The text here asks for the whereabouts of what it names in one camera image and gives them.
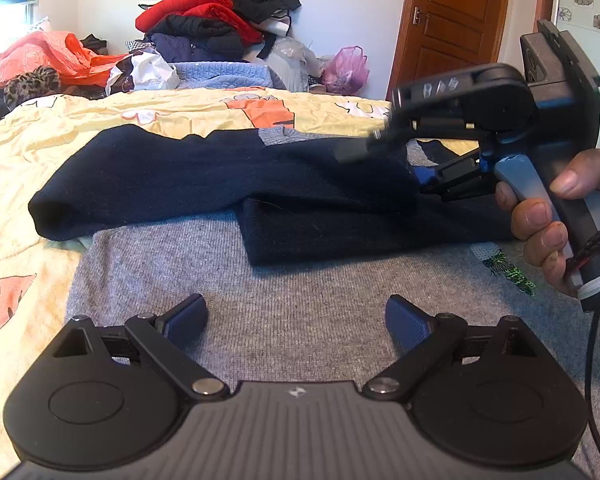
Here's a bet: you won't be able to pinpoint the light blue knitted sweater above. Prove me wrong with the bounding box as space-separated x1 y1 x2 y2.
172 61 286 92

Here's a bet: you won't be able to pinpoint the red garment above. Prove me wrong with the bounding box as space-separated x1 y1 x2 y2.
135 0 264 44

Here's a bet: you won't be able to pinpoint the white plastic bag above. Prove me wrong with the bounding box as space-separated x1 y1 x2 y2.
105 52 181 95

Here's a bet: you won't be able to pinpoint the wooden door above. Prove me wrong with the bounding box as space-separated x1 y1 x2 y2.
392 0 514 103

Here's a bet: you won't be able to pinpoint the orange plastic bag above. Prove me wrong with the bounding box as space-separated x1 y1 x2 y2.
0 31 131 89

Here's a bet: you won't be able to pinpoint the person's right hand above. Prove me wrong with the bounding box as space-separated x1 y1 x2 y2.
495 146 600 297

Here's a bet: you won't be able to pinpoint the yellow floral bed sheet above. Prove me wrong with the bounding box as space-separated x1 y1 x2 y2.
0 87 483 480

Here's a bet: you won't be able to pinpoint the leopard print cloth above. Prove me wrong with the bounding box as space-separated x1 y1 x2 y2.
4 66 61 111

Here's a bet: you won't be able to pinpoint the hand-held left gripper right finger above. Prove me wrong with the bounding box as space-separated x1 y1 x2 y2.
362 294 537 404

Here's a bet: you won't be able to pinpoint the dark olive cloth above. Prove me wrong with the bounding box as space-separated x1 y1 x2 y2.
80 34 112 54

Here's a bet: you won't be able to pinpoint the grey and navy sweater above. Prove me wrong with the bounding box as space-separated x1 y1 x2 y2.
28 124 600 480

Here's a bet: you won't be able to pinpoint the bright window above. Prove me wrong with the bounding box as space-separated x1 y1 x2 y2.
0 2 39 27

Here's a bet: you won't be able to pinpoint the pink plastic bag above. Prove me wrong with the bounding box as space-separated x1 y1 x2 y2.
321 46 370 96

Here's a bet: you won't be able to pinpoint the red black braided cable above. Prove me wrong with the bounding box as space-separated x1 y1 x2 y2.
569 224 600 273

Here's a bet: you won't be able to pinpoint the clear plastic bag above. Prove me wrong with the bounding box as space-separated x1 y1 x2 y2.
267 36 327 92

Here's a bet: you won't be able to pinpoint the floral wall tiles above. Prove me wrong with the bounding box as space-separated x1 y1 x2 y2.
557 0 600 34

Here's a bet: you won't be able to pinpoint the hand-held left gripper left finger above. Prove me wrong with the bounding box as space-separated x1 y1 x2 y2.
52 293 231 402

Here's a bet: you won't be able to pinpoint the navy padded jacket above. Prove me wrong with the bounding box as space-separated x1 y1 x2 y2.
146 16 247 64

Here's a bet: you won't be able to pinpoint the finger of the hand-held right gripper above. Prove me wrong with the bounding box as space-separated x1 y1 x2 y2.
332 66 482 164
414 150 498 204

